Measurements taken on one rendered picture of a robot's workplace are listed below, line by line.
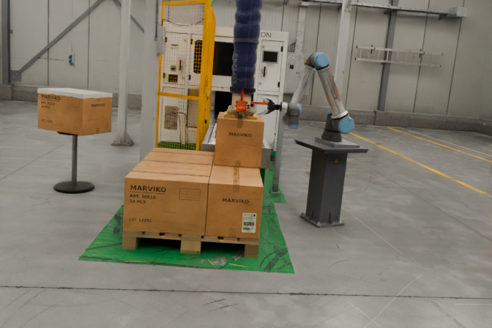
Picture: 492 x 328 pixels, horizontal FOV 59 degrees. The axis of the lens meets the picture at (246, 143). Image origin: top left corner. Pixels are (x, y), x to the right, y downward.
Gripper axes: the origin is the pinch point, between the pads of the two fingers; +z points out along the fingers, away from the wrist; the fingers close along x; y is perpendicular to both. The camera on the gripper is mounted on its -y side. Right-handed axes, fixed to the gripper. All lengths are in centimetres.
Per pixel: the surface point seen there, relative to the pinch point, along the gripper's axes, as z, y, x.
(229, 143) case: 21.6, -4.3, -33.1
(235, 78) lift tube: 20.9, 20.4, 20.5
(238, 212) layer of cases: 11, -63, -74
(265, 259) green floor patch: -12, -66, -107
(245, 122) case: 9.4, -4.1, -14.7
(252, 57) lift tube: 7.0, 20.3, 40.0
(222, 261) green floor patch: 20, -74, -107
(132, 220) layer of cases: 87, -64, -85
